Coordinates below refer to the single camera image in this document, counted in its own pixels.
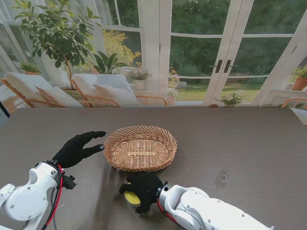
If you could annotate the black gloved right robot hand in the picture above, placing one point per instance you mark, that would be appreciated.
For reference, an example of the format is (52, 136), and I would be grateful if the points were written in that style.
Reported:
(146, 188)

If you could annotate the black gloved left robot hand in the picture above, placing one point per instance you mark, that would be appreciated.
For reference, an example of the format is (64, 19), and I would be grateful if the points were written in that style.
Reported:
(72, 151)

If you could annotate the yellow culture dish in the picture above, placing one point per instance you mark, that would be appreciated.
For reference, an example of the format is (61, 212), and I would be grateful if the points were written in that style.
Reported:
(132, 198)

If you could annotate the oval wicker basket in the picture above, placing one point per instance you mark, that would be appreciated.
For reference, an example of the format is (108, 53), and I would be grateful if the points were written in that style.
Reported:
(141, 151)

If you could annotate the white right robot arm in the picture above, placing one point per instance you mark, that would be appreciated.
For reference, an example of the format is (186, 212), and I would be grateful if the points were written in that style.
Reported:
(204, 208)

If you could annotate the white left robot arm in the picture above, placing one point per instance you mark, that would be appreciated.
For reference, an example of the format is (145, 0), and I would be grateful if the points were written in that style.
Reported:
(26, 203)

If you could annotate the printed garden room backdrop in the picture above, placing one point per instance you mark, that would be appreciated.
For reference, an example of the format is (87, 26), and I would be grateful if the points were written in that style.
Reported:
(192, 60)

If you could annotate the white sheet corner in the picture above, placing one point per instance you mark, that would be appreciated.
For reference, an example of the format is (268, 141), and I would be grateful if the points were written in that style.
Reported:
(301, 115)

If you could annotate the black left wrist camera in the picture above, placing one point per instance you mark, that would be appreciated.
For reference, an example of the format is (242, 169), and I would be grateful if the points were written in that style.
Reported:
(70, 182)

